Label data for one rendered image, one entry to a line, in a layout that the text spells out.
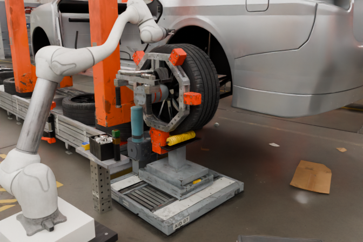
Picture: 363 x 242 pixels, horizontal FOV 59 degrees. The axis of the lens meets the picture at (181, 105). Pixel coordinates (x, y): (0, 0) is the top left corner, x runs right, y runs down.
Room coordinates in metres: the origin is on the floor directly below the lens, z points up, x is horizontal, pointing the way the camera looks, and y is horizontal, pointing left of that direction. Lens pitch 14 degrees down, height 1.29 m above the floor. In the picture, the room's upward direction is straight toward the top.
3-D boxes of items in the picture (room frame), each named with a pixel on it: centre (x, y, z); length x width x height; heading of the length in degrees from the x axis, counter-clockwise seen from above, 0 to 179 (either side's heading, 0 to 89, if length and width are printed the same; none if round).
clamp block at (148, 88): (1.97, 0.18, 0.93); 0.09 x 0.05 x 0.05; 135
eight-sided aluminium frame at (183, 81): (2.24, 0.16, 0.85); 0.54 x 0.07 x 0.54; 45
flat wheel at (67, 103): (3.62, 1.03, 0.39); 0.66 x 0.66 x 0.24
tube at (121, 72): (2.22, 0.31, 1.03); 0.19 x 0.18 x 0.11; 135
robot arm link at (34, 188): (1.36, 0.67, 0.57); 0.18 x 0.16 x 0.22; 51
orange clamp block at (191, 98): (2.02, -0.07, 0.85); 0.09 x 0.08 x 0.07; 45
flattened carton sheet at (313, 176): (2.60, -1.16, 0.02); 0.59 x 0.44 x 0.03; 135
